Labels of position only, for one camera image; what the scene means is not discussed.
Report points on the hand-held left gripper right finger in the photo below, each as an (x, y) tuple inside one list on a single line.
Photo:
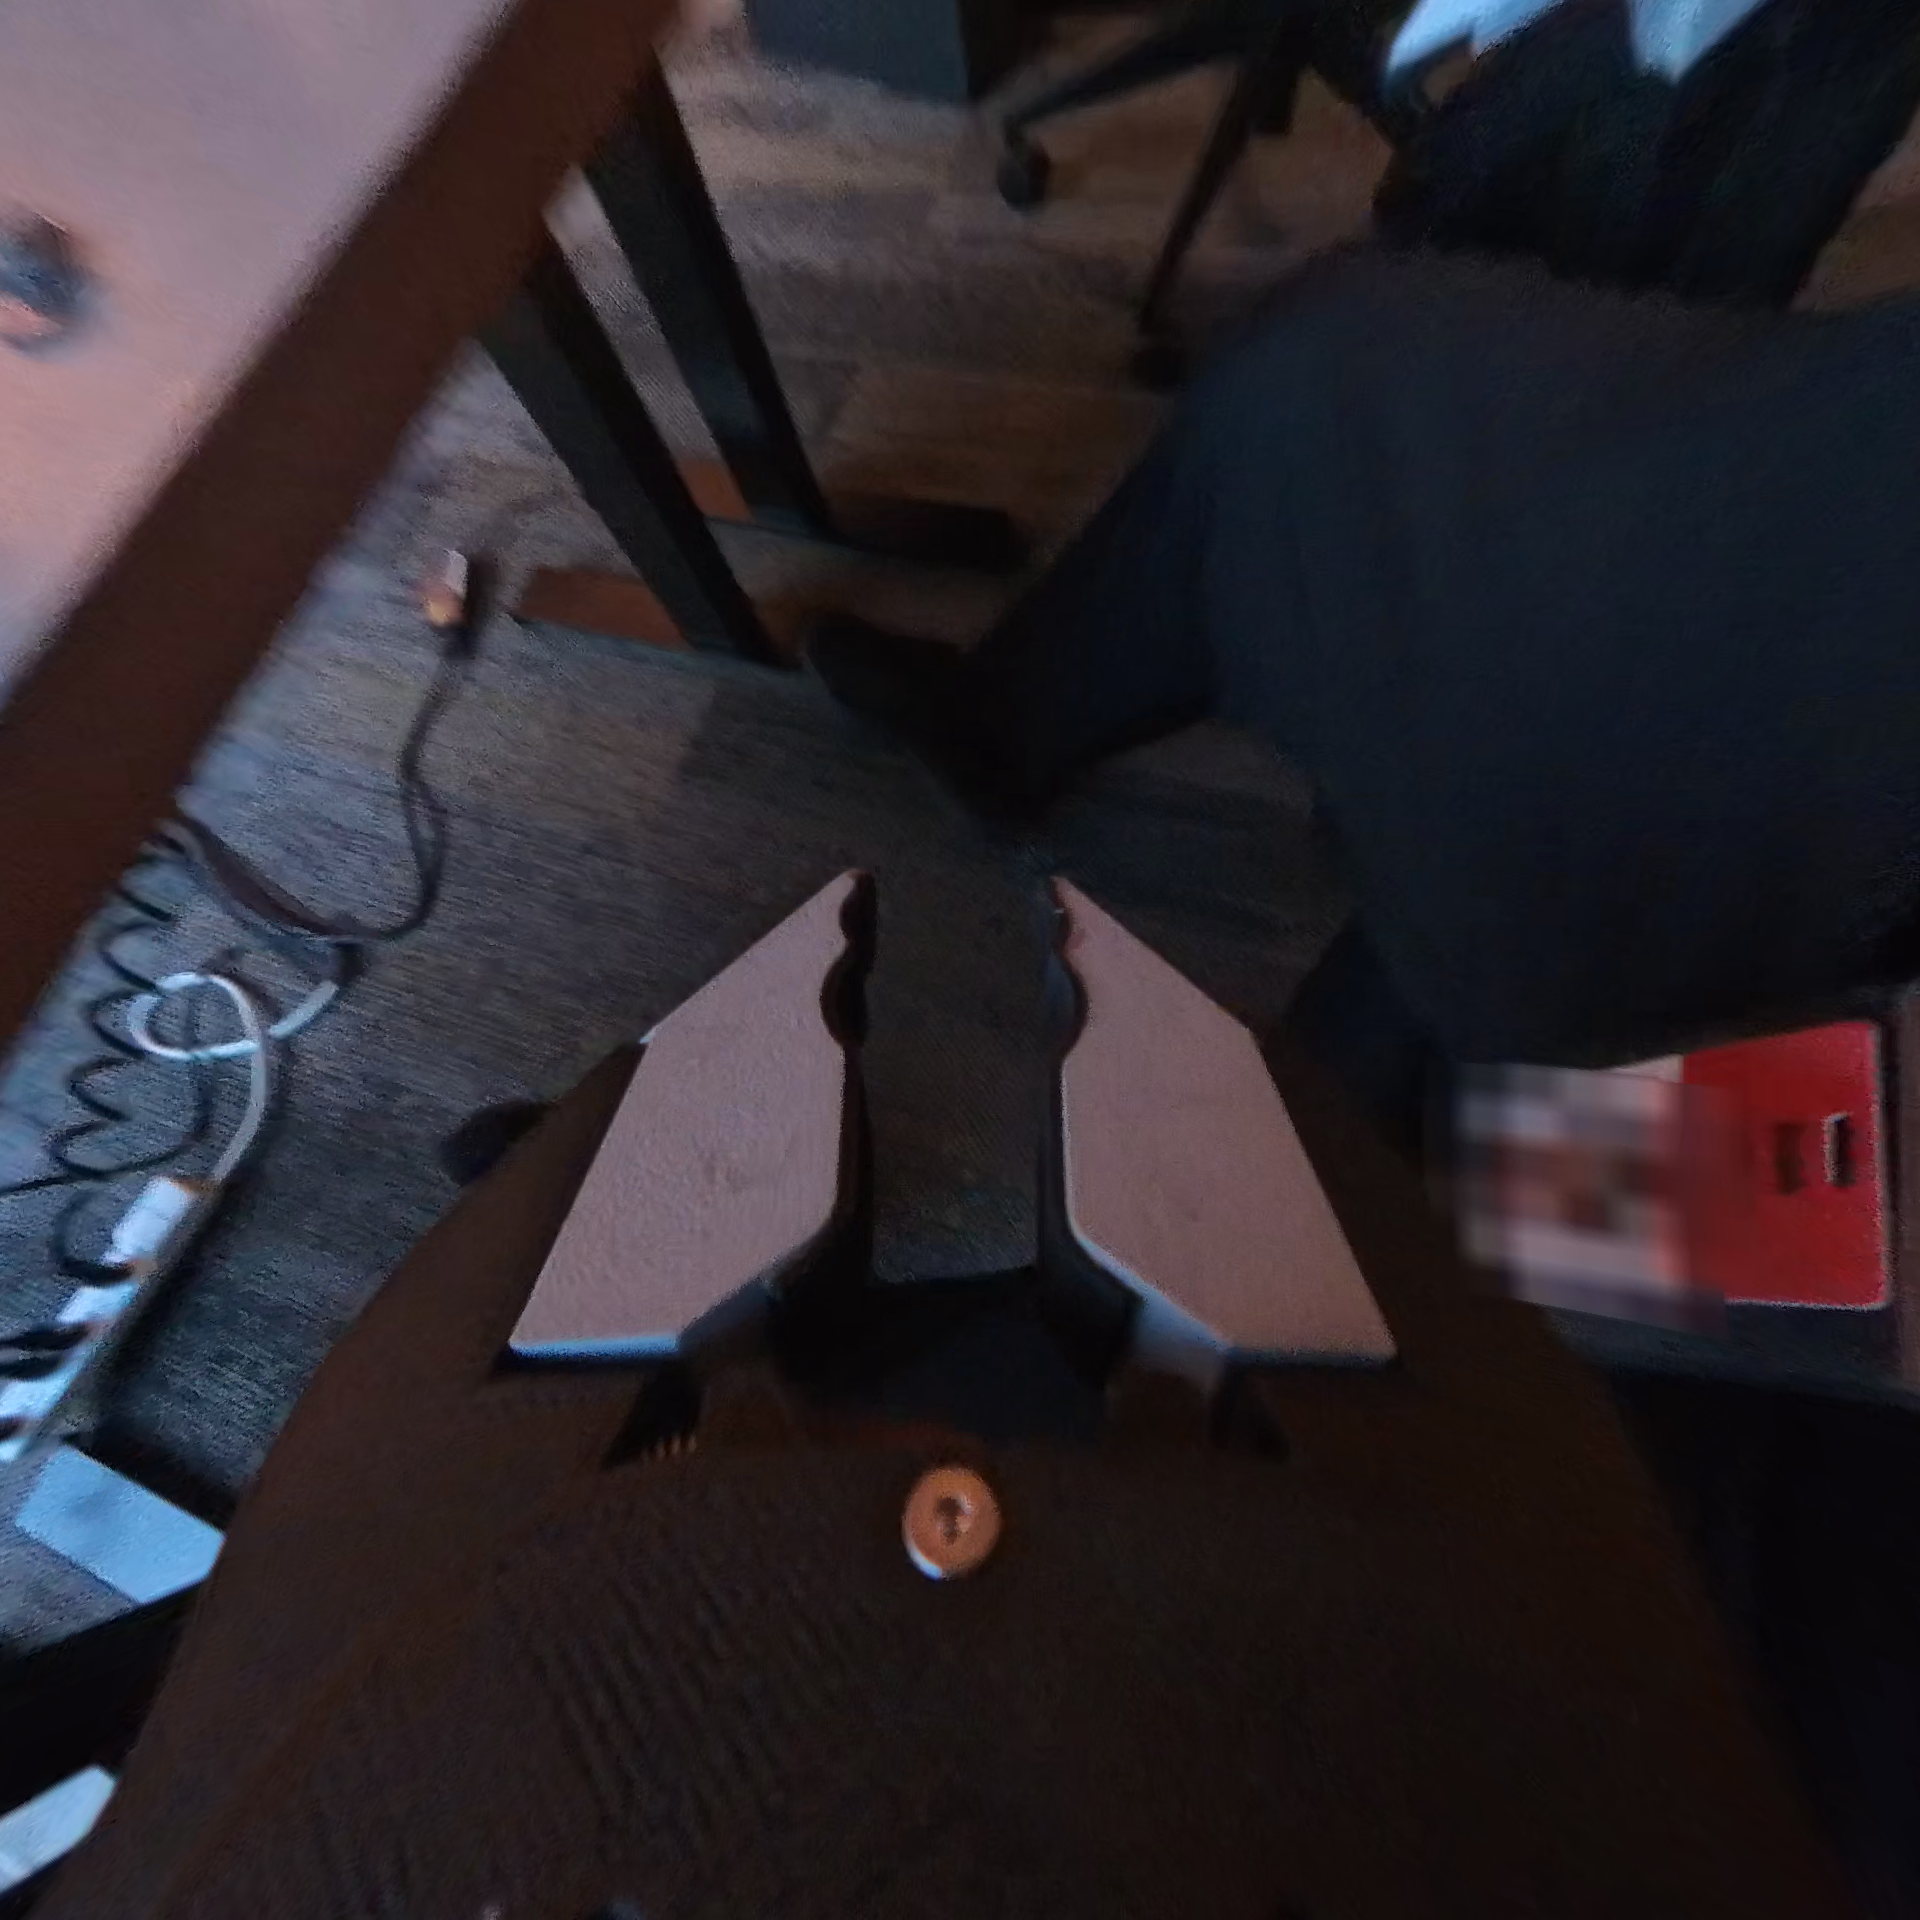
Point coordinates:
[(1201, 1187)]

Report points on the red black ID badge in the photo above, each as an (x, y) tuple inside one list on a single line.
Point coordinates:
[(1801, 1201)]

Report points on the black office chair base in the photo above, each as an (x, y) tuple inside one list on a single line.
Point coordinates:
[(1201, 181)]

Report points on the person's dark clothed torso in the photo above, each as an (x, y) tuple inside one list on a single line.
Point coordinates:
[(1561, 602)]

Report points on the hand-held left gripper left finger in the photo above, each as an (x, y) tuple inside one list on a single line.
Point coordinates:
[(691, 1187)]

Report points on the white power strip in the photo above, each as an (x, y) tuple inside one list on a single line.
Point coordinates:
[(121, 1246)]

